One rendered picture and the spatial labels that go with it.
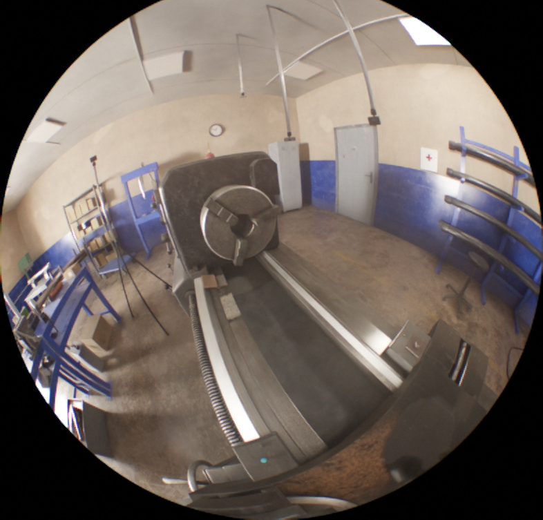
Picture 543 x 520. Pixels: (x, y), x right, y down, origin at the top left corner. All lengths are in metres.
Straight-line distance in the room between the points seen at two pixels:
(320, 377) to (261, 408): 0.22
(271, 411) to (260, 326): 0.35
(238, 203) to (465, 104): 3.42
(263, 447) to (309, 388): 0.25
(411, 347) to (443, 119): 3.14
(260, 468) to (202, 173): 0.88
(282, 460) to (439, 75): 3.91
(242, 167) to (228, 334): 0.63
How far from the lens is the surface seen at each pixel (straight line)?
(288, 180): 4.12
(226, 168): 0.69
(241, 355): 0.48
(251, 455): 0.41
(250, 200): 0.50
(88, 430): 2.01
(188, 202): 0.68
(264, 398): 0.44
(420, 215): 3.24
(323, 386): 0.56
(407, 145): 3.28
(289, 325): 0.64
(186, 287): 0.88
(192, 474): 0.61
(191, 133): 4.12
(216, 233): 0.50
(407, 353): 0.50
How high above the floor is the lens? 1.26
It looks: 30 degrees down
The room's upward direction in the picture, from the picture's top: 7 degrees counter-clockwise
